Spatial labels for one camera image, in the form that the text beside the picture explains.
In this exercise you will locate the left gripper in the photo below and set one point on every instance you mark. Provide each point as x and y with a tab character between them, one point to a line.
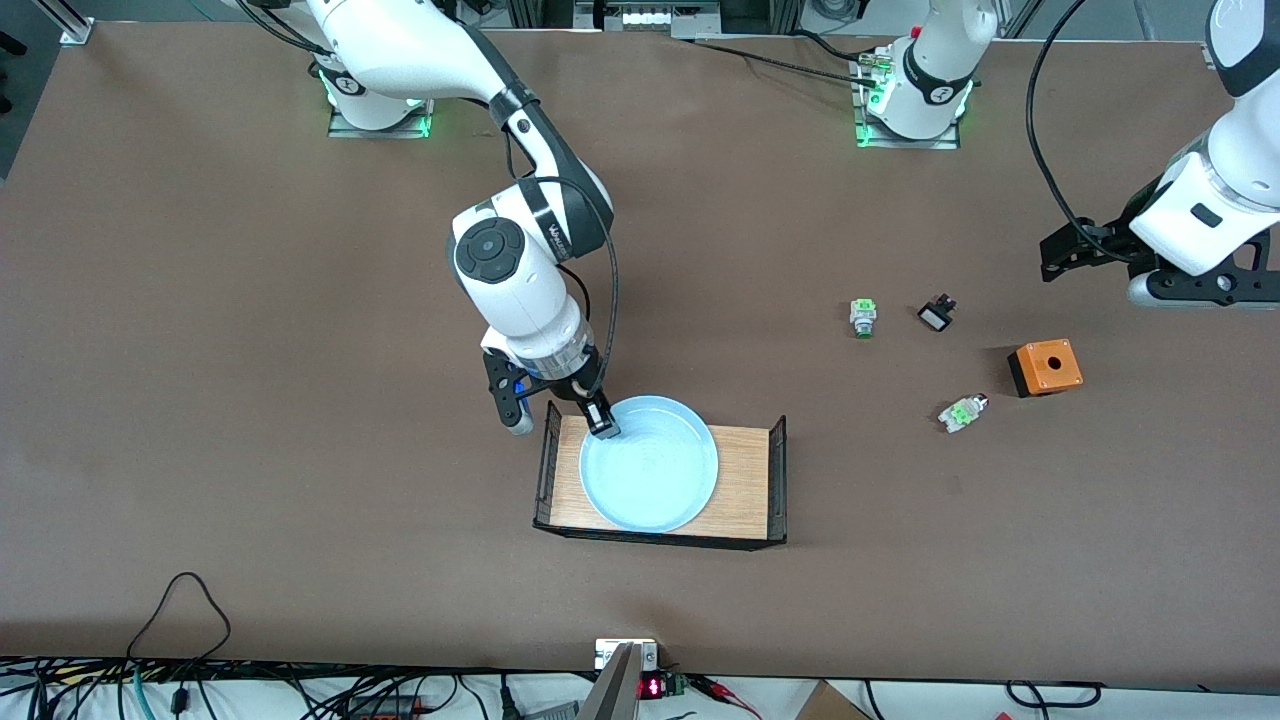
1098	243

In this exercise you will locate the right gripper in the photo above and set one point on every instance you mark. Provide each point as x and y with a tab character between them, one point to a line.
577	384

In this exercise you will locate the light blue plate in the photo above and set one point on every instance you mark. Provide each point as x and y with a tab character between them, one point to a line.
650	470

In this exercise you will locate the green white push button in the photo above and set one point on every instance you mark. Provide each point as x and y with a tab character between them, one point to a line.
962	413
863	318

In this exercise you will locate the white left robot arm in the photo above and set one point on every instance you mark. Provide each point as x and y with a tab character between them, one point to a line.
940	60

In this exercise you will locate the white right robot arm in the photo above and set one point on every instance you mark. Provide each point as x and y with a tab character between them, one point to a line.
500	270

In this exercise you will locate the orange box with hole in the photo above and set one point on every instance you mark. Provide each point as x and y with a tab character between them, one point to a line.
1048	368

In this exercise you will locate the wooden tray black mesh sides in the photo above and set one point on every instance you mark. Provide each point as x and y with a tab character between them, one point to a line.
745	490

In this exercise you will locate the red digit display module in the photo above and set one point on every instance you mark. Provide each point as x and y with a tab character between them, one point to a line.
651	687

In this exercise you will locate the grey pole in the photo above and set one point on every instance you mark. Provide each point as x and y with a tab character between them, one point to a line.
612	695

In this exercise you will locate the cardboard piece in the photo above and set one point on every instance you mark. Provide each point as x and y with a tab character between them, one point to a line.
830	705

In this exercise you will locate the small black switch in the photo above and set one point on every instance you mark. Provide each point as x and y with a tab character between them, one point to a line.
936	315

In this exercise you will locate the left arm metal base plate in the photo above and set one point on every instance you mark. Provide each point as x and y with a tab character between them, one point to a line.
905	143

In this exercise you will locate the metal bracket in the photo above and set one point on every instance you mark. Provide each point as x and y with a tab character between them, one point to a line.
612	650

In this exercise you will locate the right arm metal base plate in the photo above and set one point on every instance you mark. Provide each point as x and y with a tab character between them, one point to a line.
380	130

